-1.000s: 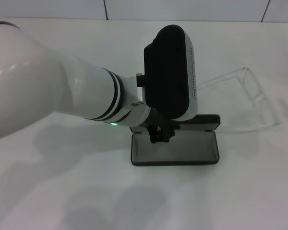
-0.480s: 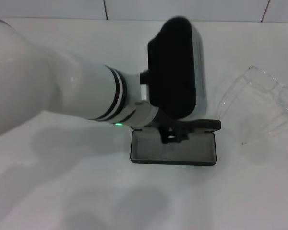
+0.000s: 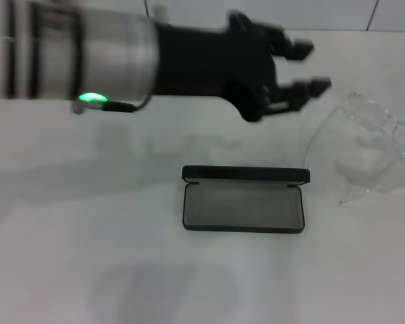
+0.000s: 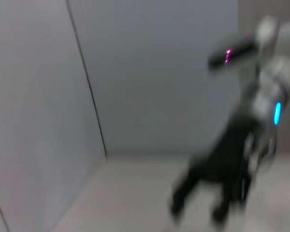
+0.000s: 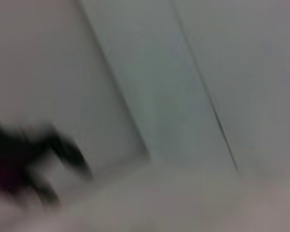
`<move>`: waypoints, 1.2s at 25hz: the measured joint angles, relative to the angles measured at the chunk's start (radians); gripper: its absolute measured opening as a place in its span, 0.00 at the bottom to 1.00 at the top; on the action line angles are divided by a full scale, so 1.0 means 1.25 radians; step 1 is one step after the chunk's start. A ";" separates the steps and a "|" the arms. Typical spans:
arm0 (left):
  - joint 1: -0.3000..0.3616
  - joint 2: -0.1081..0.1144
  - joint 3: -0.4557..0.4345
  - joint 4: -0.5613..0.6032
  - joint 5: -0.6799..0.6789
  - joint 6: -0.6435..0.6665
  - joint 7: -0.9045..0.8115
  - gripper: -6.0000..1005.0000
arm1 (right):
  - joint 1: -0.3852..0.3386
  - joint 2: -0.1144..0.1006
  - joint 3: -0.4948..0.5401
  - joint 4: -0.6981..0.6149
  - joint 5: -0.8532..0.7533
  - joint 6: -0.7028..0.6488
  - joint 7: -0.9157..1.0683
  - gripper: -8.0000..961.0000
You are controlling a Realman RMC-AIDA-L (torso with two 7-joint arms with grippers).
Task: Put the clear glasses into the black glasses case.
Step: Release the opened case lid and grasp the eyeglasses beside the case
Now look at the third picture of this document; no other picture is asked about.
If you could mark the clear plastic glasses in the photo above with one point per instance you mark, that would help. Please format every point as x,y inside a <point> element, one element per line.
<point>396,135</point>

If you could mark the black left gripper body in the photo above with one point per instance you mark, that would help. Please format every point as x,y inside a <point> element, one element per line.
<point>206,60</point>

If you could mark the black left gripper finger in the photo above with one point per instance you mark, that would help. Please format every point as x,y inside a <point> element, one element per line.
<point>293,49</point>
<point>297,94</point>

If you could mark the black glasses case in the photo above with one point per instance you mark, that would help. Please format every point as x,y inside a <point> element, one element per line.
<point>243,209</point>

